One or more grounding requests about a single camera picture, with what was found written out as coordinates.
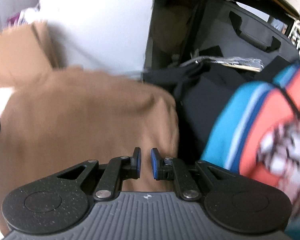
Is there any brown t-shirt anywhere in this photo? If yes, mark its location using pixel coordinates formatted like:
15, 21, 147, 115
0, 68, 179, 235

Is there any flattened cardboard box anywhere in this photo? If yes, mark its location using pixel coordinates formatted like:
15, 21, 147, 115
0, 22, 60, 87

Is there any folded black garment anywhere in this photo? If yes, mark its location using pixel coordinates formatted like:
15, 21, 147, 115
143, 60, 288, 157

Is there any white purple refill pouch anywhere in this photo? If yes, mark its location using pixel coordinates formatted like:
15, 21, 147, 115
6, 4, 42, 28

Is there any dark grey duffel bag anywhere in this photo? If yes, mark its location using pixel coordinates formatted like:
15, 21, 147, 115
194, 0, 300, 66

